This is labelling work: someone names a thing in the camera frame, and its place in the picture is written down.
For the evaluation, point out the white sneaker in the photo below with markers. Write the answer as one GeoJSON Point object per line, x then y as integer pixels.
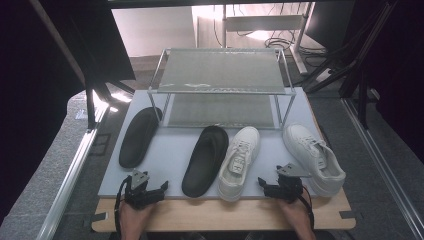
{"type": "Point", "coordinates": [238, 163]}
{"type": "Point", "coordinates": [315, 156]}

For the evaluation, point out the metal two-tier shoe rack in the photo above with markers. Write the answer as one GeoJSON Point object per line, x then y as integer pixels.
{"type": "Point", "coordinates": [220, 70]}

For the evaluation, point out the dark monitor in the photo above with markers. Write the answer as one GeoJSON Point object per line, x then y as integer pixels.
{"type": "Point", "coordinates": [328, 23]}

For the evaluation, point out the aluminium rail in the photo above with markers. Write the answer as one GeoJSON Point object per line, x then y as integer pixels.
{"type": "Point", "coordinates": [383, 166]}
{"type": "Point", "coordinates": [66, 186]}

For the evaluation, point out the black slipper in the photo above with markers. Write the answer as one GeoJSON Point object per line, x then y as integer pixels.
{"type": "Point", "coordinates": [205, 160]}
{"type": "Point", "coordinates": [138, 138]}

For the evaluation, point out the black tripod stand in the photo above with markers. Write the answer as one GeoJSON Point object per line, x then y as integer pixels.
{"type": "Point", "coordinates": [90, 106]}

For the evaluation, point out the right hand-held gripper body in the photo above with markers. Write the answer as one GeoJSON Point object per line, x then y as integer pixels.
{"type": "Point", "coordinates": [290, 188]}

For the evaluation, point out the black metal stands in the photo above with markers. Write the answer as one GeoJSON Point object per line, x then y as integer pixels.
{"type": "Point", "coordinates": [353, 70]}

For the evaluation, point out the white desk frame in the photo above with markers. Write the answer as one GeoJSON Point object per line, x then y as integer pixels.
{"type": "Point", "coordinates": [263, 23]}

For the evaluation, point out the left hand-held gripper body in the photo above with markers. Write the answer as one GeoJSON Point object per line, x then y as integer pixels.
{"type": "Point", "coordinates": [138, 196]}

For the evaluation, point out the person's left hand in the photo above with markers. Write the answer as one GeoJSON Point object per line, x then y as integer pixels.
{"type": "Point", "coordinates": [133, 218]}

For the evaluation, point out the person's right hand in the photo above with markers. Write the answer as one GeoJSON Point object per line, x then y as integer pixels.
{"type": "Point", "coordinates": [295, 213]}

